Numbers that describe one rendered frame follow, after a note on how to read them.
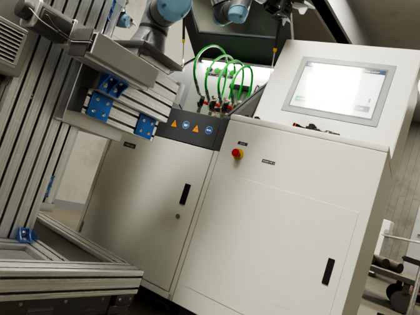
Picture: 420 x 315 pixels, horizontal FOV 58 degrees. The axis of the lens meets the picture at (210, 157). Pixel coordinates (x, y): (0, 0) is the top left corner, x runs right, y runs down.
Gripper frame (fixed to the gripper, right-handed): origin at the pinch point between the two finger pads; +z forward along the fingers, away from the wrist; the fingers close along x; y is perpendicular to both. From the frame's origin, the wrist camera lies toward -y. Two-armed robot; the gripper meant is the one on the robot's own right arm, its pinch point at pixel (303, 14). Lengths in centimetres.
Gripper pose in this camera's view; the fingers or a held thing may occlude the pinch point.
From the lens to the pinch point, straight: 180.1
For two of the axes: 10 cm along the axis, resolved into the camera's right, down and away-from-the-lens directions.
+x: 4.8, -0.6, -8.8
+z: 8.4, 3.1, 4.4
